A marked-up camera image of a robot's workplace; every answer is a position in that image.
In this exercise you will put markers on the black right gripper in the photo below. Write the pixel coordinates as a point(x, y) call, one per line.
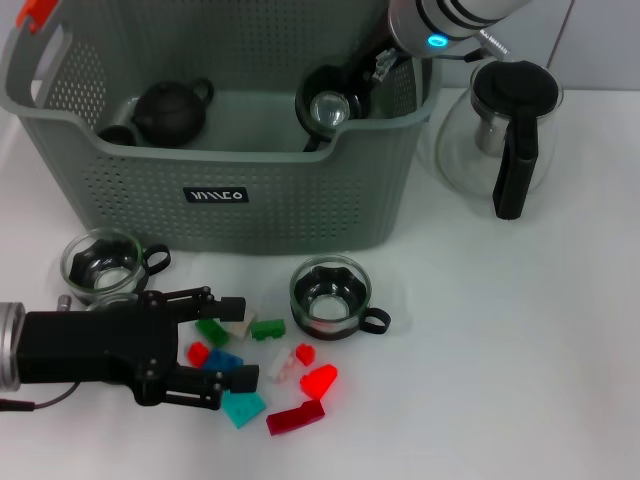
point(372, 60)

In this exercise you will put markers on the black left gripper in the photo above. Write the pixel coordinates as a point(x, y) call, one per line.
point(90, 345)

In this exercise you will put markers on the glass teacup with black holder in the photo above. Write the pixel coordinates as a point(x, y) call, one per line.
point(112, 298)
point(327, 277)
point(327, 110)
point(100, 252)

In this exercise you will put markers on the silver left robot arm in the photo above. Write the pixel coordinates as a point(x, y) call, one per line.
point(10, 345)

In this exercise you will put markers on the grey-green perforated storage bin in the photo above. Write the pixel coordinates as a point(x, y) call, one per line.
point(250, 225)

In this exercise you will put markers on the white toy brick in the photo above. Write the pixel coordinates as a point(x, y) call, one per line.
point(277, 367)
point(242, 330)

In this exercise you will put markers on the blue toy brick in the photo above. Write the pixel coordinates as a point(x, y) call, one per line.
point(222, 360)

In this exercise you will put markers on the green flat toy brick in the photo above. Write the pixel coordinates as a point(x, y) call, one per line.
point(212, 334)

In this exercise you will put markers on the green car-shaped toy brick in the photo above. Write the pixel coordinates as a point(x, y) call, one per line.
point(265, 331)

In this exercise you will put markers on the small red toy brick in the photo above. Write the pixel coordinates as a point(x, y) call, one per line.
point(305, 354)
point(197, 352)

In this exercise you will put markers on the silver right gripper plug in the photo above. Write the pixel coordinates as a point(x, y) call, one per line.
point(385, 65)

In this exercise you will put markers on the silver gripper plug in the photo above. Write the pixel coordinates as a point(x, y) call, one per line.
point(385, 65)
point(64, 303)

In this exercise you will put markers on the teal square toy brick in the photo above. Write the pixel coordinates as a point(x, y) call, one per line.
point(242, 409)

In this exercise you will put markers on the bright red sloped brick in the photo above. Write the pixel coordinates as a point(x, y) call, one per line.
point(317, 381)

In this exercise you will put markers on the dark red long brick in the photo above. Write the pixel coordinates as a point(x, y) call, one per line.
point(292, 419)

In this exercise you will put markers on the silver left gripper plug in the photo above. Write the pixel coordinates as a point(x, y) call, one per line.
point(64, 303)

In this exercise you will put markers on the black clay teapot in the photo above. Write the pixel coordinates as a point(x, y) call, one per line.
point(167, 114)

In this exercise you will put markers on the small black clay cup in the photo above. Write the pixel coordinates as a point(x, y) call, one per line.
point(116, 136)

